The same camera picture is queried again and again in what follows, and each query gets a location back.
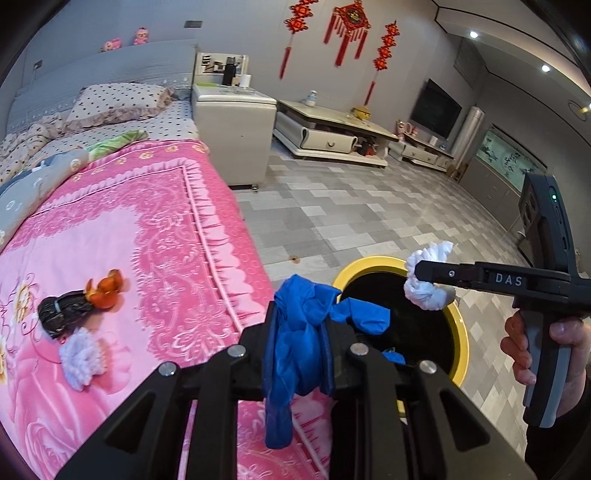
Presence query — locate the blue plastic glove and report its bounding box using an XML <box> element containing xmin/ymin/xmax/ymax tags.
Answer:
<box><xmin>266</xmin><ymin>275</ymin><xmax>391</xmax><ymax>449</ymax></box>

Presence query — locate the white tissue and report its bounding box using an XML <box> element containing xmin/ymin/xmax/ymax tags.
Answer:
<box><xmin>403</xmin><ymin>240</ymin><xmax>456</xmax><ymax>311</ymax></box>

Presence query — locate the white foam fruit net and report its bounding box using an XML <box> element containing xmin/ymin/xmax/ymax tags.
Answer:
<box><xmin>58</xmin><ymin>327</ymin><xmax>107</xmax><ymax>392</ymax></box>

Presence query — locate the yellow rimmed black trash bin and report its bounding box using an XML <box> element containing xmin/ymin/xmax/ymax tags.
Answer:
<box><xmin>327</xmin><ymin>256</ymin><xmax>470</xmax><ymax>428</ymax></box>

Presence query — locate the person's right hand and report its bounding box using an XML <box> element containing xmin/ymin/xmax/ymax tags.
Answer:
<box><xmin>500</xmin><ymin>313</ymin><xmax>591</xmax><ymax>418</ymax></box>

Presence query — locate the fish tank cabinet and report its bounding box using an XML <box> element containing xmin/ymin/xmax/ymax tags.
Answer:
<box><xmin>460</xmin><ymin>124</ymin><xmax>548</xmax><ymax>236</ymax></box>

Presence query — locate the pink floral bed quilt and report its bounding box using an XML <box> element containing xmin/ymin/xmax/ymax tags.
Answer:
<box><xmin>1</xmin><ymin>140</ymin><xmax>331</xmax><ymax>479</ymax></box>

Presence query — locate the white standing air conditioner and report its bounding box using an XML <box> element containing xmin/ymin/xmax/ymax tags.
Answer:
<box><xmin>451</xmin><ymin>106</ymin><xmax>485</xmax><ymax>169</ymax></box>

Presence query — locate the white tv stand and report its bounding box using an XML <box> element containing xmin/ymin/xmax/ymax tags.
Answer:
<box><xmin>273</xmin><ymin>100</ymin><xmax>399</xmax><ymax>168</ymax></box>

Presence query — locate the white bedside cabinet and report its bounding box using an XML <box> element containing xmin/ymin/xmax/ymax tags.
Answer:
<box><xmin>191</xmin><ymin>85</ymin><xmax>276</xmax><ymax>188</ymax></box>

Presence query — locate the yellow pot ornament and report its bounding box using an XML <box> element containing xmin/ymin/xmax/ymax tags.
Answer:
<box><xmin>351</xmin><ymin>106</ymin><xmax>372</xmax><ymax>121</ymax></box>

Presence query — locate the small white ceramic jar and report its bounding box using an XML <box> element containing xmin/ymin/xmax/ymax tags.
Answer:
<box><xmin>301</xmin><ymin>90</ymin><xmax>318</xmax><ymax>107</ymax></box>

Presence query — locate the black thermos bottle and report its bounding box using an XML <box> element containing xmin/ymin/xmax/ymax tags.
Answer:
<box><xmin>221</xmin><ymin>57</ymin><xmax>236</xmax><ymax>86</ymax></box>

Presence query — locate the grey blue floral blanket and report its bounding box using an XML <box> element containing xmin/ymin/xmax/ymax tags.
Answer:
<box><xmin>0</xmin><ymin>149</ymin><xmax>89</xmax><ymax>249</ymax></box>

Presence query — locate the polka dot pillow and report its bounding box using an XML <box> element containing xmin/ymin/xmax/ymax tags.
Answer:
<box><xmin>64</xmin><ymin>83</ymin><xmax>174</xmax><ymax>133</ymax></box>

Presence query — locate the red chinese knot decoration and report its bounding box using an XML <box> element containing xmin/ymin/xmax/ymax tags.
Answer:
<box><xmin>322</xmin><ymin>0</ymin><xmax>372</xmax><ymax>68</ymax></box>

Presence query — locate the pink plush toy right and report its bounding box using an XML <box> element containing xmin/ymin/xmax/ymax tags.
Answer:
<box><xmin>133</xmin><ymin>27</ymin><xmax>149</xmax><ymax>45</ymax></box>

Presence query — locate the pink plush toy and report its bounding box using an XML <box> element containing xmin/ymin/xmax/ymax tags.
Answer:
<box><xmin>101</xmin><ymin>38</ymin><xmax>122</xmax><ymax>52</ymax></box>
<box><xmin>133</xmin><ymin>27</ymin><xmax>149</xmax><ymax>45</ymax></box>

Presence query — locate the grey bed headboard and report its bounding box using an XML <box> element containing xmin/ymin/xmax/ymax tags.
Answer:
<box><xmin>5</xmin><ymin>40</ymin><xmax>197</xmax><ymax>134</ymax></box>

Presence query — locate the pink plush toy left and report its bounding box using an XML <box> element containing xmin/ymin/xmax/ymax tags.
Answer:
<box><xmin>101</xmin><ymin>38</ymin><xmax>122</xmax><ymax>52</ymax></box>

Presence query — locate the wall mounted black television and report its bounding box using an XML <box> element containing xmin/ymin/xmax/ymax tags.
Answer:
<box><xmin>410</xmin><ymin>79</ymin><xmax>462</xmax><ymax>139</ymax></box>

